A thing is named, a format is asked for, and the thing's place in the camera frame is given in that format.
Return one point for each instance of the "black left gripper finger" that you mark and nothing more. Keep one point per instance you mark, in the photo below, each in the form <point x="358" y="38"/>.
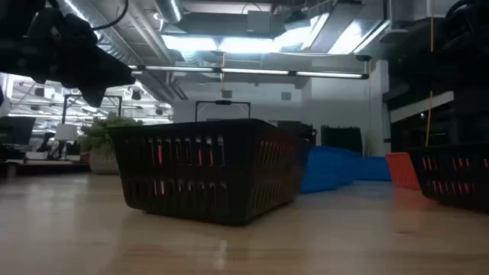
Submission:
<point x="103" y="72"/>
<point x="94" y="95"/>

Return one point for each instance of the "black slotted plastic basket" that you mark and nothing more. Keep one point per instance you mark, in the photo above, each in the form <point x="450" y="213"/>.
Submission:
<point x="183" y="208"/>
<point x="458" y="176"/>

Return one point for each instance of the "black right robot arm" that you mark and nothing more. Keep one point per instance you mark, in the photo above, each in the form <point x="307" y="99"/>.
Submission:
<point x="470" y="15"/>

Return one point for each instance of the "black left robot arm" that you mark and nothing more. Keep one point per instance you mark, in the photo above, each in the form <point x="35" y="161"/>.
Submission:
<point x="15" y="7"/>

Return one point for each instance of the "green potted plant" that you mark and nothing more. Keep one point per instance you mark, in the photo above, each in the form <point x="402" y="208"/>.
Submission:
<point x="97" y="133"/>

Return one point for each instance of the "white lampshade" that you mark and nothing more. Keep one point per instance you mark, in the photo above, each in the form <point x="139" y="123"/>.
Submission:
<point x="65" y="132"/>

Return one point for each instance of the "dark computer monitor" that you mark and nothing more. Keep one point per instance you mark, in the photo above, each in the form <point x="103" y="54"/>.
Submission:
<point x="17" y="130"/>

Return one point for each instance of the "long linear ceiling light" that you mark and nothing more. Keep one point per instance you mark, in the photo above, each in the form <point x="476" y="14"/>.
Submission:
<point x="252" y="71"/>

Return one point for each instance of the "dark equipment cart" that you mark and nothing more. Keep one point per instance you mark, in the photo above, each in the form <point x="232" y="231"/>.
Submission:
<point x="302" y="131"/>

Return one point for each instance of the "silver ventilation duct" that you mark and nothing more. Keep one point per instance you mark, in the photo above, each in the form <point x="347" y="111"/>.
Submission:
<point x="112" y="40"/>

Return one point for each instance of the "black aluminium table frame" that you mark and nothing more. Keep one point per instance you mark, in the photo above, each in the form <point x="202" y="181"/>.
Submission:
<point x="46" y="169"/>

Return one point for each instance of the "black rig frame with camera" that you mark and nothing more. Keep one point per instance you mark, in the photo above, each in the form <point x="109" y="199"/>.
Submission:
<point x="222" y="102"/>

